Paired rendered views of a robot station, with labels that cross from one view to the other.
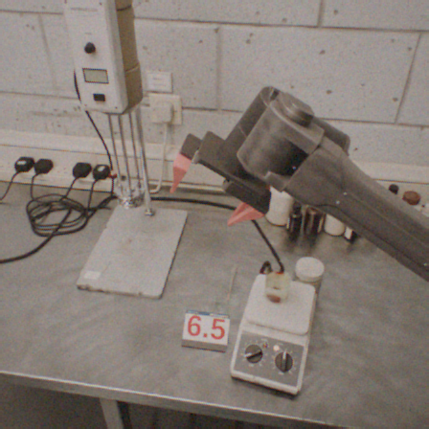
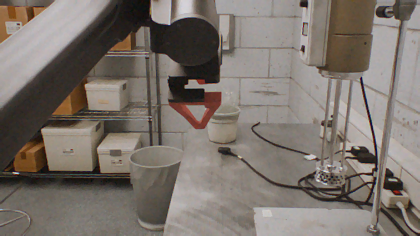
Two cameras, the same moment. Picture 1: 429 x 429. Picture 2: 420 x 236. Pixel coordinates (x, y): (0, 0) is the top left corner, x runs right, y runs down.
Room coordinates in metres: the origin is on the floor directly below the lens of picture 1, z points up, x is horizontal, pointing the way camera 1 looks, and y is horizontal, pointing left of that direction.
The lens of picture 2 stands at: (0.46, -0.52, 1.26)
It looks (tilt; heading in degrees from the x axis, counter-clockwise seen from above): 16 degrees down; 82
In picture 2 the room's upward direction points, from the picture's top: straight up
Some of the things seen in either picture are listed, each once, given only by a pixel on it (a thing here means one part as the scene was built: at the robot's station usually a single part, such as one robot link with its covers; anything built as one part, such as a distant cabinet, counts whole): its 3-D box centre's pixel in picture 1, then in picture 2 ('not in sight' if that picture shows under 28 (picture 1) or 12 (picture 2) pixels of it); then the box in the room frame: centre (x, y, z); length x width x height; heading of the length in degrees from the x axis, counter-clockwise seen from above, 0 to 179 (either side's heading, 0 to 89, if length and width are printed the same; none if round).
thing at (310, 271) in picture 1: (307, 279); not in sight; (0.68, -0.21, 0.79); 0.06 x 0.06 x 0.08
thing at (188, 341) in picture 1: (205, 329); not in sight; (0.56, 0.01, 0.77); 0.09 x 0.06 x 0.04; 81
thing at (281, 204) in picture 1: (282, 197); not in sight; (0.93, -0.18, 0.81); 0.07 x 0.07 x 0.13
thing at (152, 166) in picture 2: not in sight; (158, 187); (0.43, 1.51, 0.22); 0.33 x 0.33 x 0.41
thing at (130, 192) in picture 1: (124, 154); (335, 127); (0.83, 0.19, 1.02); 0.07 x 0.07 x 0.25
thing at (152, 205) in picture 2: not in sight; (158, 188); (0.43, 1.51, 0.21); 0.33 x 0.33 x 0.42
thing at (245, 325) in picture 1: (276, 327); not in sight; (0.55, -0.12, 0.79); 0.22 x 0.13 x 0.08; 163
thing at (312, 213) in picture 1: (314, 214); not in sight; (0.88, -0.25, 0.80); 0.04 x 0.04 x 0.11
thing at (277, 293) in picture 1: (277, 283); not in sight; (0.59, -0.12, 0.87); 0.06 x 0.05 x 0.08; 150
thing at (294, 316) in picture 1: (281, 303); not in sight; (0.58, -0.13, 0.83); 0.12 x 0.12 x 0.01; 73
